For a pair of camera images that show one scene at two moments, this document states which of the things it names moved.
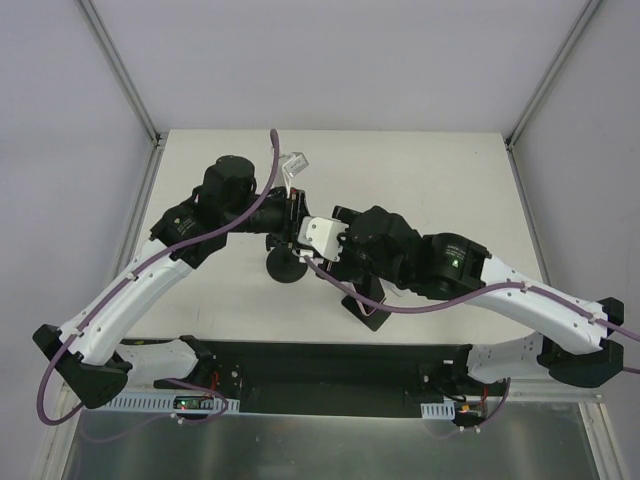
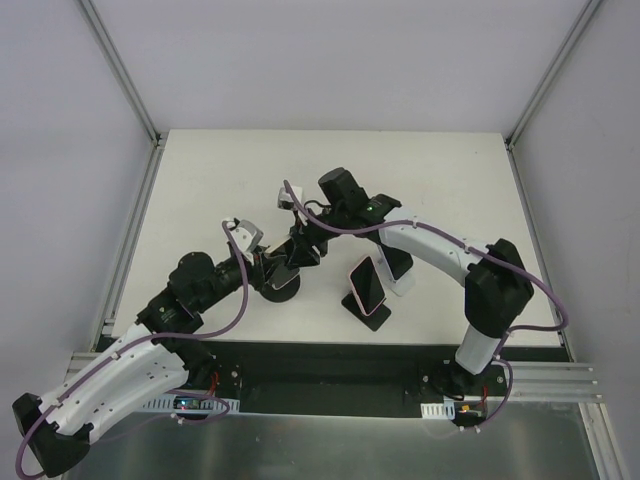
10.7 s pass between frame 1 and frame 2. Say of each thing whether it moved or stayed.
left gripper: moved
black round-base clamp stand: moved
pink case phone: stayed
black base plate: stayed
